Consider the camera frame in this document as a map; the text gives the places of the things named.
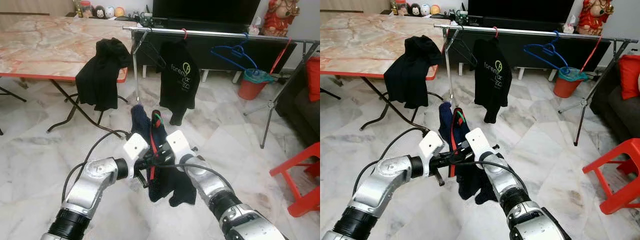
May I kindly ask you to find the silver metal clothes rack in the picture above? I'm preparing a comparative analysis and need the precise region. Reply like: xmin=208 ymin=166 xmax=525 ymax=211
xmin=434 ymin=24 xmax=640 ymax=147
xmin=123 ymin=26 xmax=320 ymax=149

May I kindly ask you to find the marble pattern folding table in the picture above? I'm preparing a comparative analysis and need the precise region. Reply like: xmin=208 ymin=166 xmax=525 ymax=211
xmin=0 ymin=15 xmax=138 ymax=133
xmin=320 ymin=12 xmax=446 ymax=131

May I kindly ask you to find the blue plastic hanger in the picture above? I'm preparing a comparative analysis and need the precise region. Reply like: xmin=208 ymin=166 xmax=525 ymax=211
xmin=210 ymin=33 xmax=259 ymax=71
xmin=523 ymin=31 xmax=571 ymax=68

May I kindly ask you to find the teal plastic bag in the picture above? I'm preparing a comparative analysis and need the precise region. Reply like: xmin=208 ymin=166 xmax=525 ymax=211
xmin=557 ymin=66 xmax=590 ymax=82
xmin=243 ymin=68 xmax=276 ymax=84

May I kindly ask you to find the red cushion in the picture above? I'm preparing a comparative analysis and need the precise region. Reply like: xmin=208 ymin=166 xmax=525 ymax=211
xmin=306 ymin=56 xmax=320 ymax=102
xmin=619 ymin=54 xmax=640 ymax=100

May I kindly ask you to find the red seated figurine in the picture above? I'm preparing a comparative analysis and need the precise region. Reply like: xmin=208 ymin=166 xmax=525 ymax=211
xmin=576 ymin=0 xmax=613 ymax=36
xmin=262 ymin=0 xmax=301 ymax=37

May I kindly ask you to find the light wooden cabinet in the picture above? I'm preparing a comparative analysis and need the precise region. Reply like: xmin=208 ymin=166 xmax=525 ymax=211
xmin=320 ymin=0 xmax=386 ymax=14
xmin=0 ymin=0 xmax=76 ymax=16

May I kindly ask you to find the black wire hanger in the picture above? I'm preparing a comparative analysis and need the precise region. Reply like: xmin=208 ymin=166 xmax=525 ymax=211
xmin=452 ymin=40 xmax=478 ymax=68
xmin=140 ymin=42 xmax=167 ymax=71

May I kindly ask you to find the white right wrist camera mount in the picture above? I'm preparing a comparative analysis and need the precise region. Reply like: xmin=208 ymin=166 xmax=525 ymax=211
xmin=465 ymin=127 xmax=493 ymax=157
xmin=166 ymin=130 xmax=197 ymax=158

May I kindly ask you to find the black tv console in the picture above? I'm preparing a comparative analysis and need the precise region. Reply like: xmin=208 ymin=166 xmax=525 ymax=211
xmin=430 ymin=15 xmax=613 ymax=68
xmin=115 ymin=17 xmax=301 ymax=71

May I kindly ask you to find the red plastic stool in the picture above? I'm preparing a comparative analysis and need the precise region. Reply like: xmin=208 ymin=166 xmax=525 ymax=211
xmin=270 ymin=141 xmax=320 ymax=217
xmin=582 ymin=138 xmax=640 ymax=215

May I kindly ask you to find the black television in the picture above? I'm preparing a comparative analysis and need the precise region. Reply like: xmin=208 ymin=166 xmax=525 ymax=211
xmin=152 ymin=0 xmax=263 ymax=23
xmin=467 ymin=0 xmax=576 ymax=22

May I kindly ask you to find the dark grey sofa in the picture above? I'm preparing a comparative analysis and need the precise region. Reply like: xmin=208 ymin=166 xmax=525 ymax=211
xmin=590 ymin=55 xmax=640 ymax=143
xmin=276 ymin=57 xmax=320 ymax=146

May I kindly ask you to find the black shirt with green logo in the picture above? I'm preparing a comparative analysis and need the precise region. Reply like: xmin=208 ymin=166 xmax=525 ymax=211
xmin=472 ymin=38 xmax=513 ymax=124
xmin=75 ymin=37 xmax=133 ymax=112
xmin=383 ymin=35 xmax=443 ymax=110
xmin=159 ymin=41 xmax=201 ymax=126

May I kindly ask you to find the orange plastic bucket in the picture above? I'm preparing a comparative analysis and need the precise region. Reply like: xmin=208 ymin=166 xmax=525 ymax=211
xmin=237 ymin=68 xmax=276 ymax=101
xmin=553 ymin=66 xmax=590 ymax=99

